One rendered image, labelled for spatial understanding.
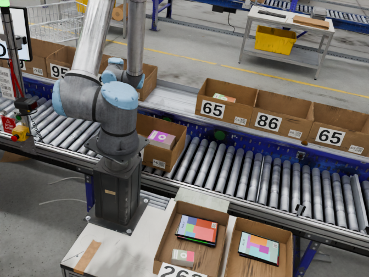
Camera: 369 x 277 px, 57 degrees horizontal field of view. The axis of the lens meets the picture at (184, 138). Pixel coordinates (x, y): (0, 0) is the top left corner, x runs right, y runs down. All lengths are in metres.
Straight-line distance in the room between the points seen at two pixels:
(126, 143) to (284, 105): 1.47
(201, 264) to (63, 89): 0.98
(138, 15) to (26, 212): 1.85
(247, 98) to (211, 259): 1.34
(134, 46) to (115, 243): 0.98
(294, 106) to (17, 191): 2.31
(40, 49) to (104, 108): 1.84
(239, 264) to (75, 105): 1.03
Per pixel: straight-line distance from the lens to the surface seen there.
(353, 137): 2.44
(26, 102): 2.14
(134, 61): 1.88
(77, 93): 1.44
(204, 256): 1.72
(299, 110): 2.65
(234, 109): 2.36
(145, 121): 2.33
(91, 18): 1.58
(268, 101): 2.62
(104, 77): 1.98
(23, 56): 2.24
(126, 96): 1.39
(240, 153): 2.37
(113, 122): 1.42
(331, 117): 2.69
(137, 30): 1.78
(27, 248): 2.76
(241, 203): 2.02
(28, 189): 3.17
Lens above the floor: 2.13
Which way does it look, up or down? 35 degrees down
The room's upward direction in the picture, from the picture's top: 8 degrees clockwise
